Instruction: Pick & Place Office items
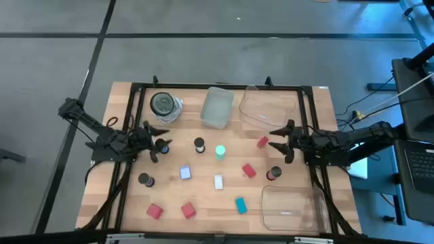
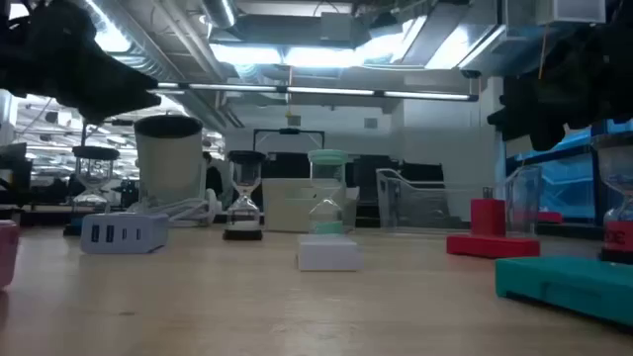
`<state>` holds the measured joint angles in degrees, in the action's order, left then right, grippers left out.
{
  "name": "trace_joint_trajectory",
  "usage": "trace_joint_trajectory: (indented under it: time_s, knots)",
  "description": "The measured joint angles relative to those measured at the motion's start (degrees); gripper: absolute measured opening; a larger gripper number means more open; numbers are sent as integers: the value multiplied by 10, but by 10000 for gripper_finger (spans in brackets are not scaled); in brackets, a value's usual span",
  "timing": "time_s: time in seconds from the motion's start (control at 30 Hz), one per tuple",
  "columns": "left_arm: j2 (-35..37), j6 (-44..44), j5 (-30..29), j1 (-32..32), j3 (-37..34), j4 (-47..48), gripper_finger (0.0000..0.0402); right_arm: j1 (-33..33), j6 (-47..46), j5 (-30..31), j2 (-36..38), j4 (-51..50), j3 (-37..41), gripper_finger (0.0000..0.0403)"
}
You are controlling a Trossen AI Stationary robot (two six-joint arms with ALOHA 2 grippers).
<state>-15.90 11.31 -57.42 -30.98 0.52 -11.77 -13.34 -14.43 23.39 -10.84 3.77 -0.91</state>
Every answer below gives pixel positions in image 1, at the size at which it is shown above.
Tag grey desk foot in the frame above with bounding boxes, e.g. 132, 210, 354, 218
366, 82, 397, 92

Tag black aluminium table frame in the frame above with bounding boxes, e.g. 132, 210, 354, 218
76, 75, 362, 244

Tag black laptop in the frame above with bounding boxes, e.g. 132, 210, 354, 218
394, 138, 434, 224

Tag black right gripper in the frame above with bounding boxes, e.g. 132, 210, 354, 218
268, 119, 310, 165

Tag red box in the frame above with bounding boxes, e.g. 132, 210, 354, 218
241, 163, 258, 179

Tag clear plastic tray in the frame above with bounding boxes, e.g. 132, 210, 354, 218
260, 184, 329, 233
238, 84, 296, 131

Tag white sheet under arm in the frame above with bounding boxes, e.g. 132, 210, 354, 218
347, 157, 369, 180

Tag black-lid jar violet contents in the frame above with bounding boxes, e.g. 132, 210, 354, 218
137, 172, 156, 188

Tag silver mount bracket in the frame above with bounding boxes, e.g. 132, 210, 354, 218
106, 232, 145, 242
294, 236, 335, 244

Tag white floor cable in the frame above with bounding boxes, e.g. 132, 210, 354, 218
368, 70, 434, 113

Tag grey furniture foot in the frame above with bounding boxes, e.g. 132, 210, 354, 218
0, 148, 26, 163

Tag black-lid jar white contents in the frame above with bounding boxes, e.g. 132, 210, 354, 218
193, 136, 206, 154

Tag black-lid jar red contents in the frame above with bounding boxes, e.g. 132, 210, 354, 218
266, 165, 283, 182

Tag black desk top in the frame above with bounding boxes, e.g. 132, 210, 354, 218
391, 57, 434, 143

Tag white coiled lamp cable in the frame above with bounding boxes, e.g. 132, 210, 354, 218
154, 97, 184, 123

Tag black slanted pole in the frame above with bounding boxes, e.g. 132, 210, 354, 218
405, 42, 434, 70

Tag teal box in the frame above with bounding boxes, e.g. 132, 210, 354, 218
235, 197, 248, 215

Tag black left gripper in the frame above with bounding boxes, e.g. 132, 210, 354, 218
134, 121, 173, 164

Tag white plastic bin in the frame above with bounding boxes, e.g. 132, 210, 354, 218
199, 86, 235, 130

